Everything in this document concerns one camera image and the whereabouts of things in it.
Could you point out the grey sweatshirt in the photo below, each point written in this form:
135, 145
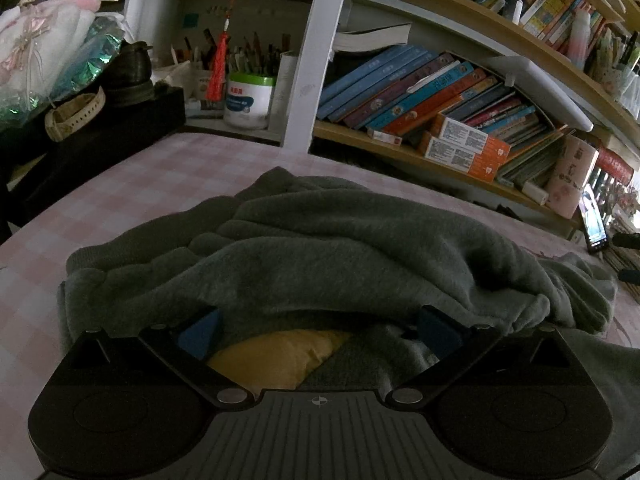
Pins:
350, 250

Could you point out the pink and white fabric bundle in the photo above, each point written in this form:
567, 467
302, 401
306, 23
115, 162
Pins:
40, 35

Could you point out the dried flower bouquet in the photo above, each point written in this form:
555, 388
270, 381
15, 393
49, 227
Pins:
625, 200

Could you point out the black smartphone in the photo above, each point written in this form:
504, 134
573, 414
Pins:
595, 225

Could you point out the dark lumpy object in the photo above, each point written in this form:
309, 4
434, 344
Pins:
127, 77

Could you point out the row of leaning children's books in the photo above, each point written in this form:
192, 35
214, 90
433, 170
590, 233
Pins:
425, 95

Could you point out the iridescent wrapping film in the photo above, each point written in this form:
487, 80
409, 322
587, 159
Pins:
100, 50

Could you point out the pink and white bottle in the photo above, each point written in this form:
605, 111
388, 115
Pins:
581, 40

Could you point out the small orange and white box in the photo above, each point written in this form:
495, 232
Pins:
385, 137

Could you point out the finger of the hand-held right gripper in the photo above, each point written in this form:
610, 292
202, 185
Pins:
627, 241
630, 275

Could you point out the black digital piano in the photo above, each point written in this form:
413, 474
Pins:
75, 160

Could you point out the thick white-paged book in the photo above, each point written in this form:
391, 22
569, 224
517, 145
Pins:
372, 39

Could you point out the red tassel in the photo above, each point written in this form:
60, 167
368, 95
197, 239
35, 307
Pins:
218, 72

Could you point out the white jar with green lid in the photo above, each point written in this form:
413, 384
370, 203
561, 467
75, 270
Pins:
249, 102

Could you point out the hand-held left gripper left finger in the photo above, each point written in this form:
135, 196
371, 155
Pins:
200, 336

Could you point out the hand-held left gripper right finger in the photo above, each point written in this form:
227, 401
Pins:
440, 336

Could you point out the white desk lamp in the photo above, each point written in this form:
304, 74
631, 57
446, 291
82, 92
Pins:
545, 85

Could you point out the white charger plug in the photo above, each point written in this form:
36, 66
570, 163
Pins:
535, 193

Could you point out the white wooden bookshelf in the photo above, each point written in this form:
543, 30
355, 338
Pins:
315, 60

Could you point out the white dropper bottle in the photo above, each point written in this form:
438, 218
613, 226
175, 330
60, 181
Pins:
512, 2

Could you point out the clear organiser with tubes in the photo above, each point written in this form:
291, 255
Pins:
617, 60

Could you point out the row of colourful shelf books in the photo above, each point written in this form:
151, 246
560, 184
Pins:
540, 0

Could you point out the holder with pens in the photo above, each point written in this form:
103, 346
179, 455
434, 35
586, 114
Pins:
240, 52

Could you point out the pink printed cup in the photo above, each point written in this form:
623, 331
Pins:
570, 180

